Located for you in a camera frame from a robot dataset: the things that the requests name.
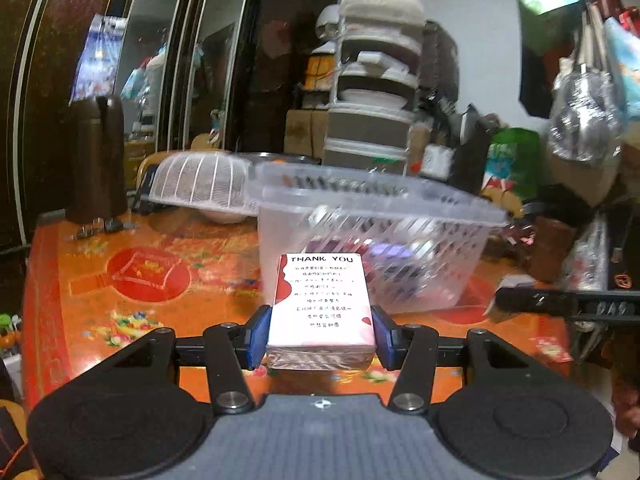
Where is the white red thank-you card box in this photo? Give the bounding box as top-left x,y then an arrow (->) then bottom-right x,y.
266,254 -> 376,372

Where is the purple card box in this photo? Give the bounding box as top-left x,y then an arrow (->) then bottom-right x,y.
367,242 -> 414,262

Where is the clear plastic perforated basket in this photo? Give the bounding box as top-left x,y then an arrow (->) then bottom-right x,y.
246,162 -> 506,314

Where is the green gift bag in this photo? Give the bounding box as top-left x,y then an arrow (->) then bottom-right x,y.
483,128 -> 541,202

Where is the white mesh food cover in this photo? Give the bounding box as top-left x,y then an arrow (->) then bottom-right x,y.
148,151 -> 257,217

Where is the clear plastic hanging bag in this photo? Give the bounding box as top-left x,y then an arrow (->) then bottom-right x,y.
549,3 -> 626,167

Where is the dark brown thermos jug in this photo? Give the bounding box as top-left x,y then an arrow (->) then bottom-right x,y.
65,94 -> 128,226

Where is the green white hanging box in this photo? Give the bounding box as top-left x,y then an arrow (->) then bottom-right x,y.
518,0 -> 587,55

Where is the white tiered dish rack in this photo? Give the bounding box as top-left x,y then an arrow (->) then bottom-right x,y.
322,0 -> 426,176

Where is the dark wooden mirrored wardrobe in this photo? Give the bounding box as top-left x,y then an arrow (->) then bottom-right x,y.
1,0 -> 336,252

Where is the blue patterned hanging packet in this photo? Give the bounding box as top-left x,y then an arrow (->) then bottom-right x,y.
70,14 -> 128,103

